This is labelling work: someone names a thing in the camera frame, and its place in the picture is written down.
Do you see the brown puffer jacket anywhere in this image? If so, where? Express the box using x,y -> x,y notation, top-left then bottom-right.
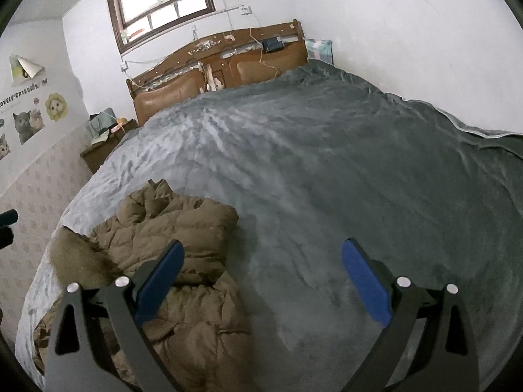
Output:
30,179 -> 262,392

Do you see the checked pastel pillow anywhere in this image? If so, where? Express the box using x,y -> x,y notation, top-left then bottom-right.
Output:
304,38 -> 333,65

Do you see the grey plush blanket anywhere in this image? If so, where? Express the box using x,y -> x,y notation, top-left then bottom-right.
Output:
14,60 -> 523,392

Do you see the pale green bag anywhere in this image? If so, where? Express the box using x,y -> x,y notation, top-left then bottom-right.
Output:
85,108 -> 119,139

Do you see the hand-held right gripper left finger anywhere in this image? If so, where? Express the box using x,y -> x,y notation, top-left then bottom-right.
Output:
43,239 -> 186,392

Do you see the peeling wall poster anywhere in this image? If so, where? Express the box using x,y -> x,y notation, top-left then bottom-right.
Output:
9,54 -> 46,87

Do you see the brown wooden headboard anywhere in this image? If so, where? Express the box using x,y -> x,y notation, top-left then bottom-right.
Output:
126,19 -> 309,127

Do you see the brown wooden nightstand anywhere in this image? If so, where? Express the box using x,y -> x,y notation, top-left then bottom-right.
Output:
79,119 -> 139,174

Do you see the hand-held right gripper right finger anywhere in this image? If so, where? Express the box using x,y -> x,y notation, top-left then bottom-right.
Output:
341,237 -> 481,392

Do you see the black lettering wall sticker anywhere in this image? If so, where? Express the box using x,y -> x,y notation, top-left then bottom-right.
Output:
0,77 -> 50,111

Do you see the thin orange cable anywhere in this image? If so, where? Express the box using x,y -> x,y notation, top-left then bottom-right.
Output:
249,28 -> 282,78

